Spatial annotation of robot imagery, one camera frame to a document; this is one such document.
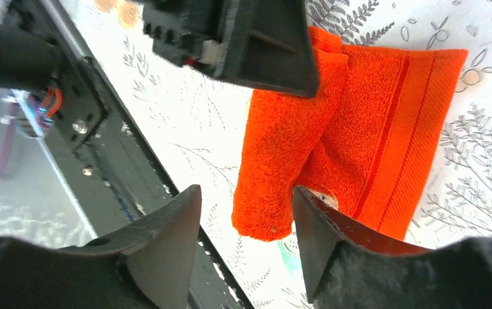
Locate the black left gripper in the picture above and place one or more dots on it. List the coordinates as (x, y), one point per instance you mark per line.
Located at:
(256, 44)

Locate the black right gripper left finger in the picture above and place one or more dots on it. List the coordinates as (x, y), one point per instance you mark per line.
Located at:
(146, 264)

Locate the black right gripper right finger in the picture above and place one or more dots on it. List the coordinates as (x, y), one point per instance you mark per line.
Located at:
(348, 265)

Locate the orange red towel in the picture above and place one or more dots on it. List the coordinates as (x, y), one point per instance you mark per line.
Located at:
(367, 139)

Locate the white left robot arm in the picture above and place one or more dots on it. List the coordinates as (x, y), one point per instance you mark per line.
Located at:
(29, 61)

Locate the green oval towel tag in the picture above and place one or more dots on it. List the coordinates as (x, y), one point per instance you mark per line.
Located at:
(291, 257)

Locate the floral pattern table mat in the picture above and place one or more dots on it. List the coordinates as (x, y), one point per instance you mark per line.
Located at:
(196, 126)

